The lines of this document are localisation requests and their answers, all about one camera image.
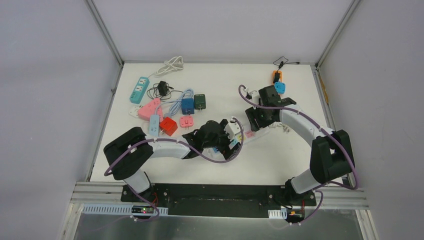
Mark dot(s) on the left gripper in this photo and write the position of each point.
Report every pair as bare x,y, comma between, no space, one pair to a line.
224,139

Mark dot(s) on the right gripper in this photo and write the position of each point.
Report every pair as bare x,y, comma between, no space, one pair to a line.
251,113

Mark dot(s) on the white long power strip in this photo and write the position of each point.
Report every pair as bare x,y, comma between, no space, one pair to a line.
250,136

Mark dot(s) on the pink square plug adapter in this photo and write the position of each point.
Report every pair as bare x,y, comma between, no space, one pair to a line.
186,121

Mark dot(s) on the dark green cube adapter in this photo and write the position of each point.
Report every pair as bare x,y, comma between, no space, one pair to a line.
199,101

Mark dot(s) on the blue cube adapter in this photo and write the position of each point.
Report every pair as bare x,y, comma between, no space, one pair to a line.
187,106

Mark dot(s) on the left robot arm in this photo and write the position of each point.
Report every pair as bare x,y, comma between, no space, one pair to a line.
129,152

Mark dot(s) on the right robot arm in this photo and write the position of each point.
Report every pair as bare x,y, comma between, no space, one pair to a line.
331,154

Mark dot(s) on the light blue square adapter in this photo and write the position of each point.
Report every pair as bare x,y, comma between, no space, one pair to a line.
280,87

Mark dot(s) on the red cube adapter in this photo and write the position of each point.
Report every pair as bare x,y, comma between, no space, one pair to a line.
168,126

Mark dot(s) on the black charger on orange strip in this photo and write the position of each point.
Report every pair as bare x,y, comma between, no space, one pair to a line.
276,78

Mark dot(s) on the orange power strip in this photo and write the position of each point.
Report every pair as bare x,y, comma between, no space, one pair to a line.
281,75

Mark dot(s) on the light blue power strip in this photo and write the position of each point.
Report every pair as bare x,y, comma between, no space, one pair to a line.
154,128

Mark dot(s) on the pink triangular power strip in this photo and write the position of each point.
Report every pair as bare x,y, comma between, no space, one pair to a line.
150,108

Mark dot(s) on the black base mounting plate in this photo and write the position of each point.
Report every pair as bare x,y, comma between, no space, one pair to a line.
234,201

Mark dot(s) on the teal power strip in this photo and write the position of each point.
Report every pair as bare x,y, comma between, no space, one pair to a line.
139,90

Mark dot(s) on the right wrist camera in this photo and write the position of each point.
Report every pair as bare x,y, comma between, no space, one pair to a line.
254,97

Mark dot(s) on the black power adapter with cable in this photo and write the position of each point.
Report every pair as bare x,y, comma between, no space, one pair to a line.
161,90

